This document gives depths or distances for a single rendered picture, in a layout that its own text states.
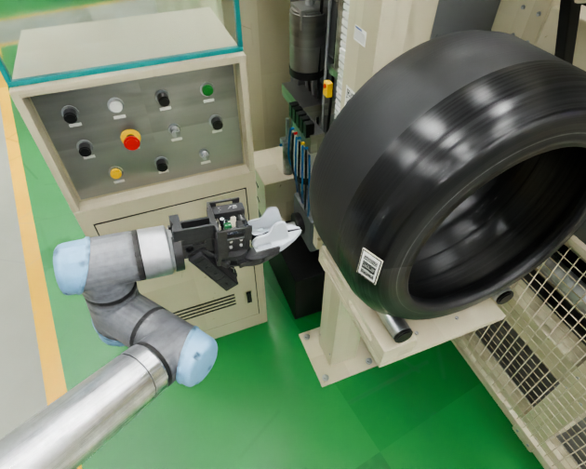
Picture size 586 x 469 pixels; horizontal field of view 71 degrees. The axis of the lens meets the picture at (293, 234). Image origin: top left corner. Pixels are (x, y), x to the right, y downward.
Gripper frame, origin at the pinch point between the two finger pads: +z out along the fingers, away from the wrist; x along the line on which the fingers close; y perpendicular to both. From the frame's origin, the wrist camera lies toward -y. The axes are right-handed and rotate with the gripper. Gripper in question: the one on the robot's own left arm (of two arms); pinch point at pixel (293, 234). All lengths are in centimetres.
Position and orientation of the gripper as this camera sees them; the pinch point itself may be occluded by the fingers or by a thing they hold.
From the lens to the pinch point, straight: 69.8
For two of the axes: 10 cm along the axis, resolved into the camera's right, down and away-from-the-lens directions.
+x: -3.6, -6.8, 6.4
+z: 9.3, -1.8, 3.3
